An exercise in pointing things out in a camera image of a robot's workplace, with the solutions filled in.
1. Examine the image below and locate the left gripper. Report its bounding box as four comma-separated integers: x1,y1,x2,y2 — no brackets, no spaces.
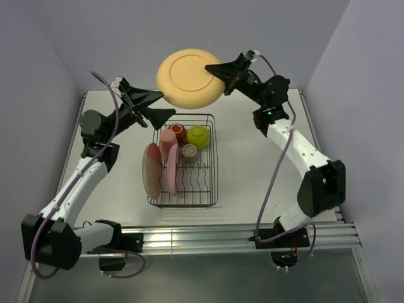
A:
103,81,174,141

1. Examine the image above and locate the yellow-green bowl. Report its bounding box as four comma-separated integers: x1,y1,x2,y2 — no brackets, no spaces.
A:
186,125,210,150

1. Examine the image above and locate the pink cream floral plate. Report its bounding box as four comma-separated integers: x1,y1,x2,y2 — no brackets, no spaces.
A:
142,143,162,200

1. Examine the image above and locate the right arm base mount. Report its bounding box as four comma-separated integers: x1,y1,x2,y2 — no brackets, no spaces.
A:
248,227,317,273

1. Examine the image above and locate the dark red teacup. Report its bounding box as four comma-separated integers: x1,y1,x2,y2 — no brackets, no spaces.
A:
169,123,187,145

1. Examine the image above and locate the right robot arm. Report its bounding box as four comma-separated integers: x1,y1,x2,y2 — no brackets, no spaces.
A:
205,50,346,246

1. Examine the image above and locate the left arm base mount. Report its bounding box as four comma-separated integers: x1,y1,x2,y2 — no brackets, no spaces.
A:
76,219,146,280

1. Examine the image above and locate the wire dish rack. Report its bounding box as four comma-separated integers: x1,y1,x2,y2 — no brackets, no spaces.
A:
147,113,218,208

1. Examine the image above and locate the pink plastic plate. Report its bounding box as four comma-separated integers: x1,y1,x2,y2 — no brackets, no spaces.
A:
167,144,179,196

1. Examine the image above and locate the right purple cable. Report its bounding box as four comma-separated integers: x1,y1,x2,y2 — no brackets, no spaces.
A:
254,53,316,272

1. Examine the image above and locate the orange plastic plate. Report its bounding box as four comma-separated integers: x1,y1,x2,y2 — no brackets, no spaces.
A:
156,49,225,110

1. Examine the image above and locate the small speckled ceramic cup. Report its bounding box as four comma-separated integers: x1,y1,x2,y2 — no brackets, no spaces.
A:
181,144,199,163

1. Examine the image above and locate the pink plastic cup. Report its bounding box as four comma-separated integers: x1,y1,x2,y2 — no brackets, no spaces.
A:
159,128,177,160

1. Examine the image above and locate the aluminium frame rail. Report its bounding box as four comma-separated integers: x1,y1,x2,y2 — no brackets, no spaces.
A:
75,220,362,256

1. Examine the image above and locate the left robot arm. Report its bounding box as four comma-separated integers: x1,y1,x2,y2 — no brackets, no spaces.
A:
21,77,176,278

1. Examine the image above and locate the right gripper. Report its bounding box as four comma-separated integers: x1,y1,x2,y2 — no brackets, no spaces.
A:
202,56,267,107

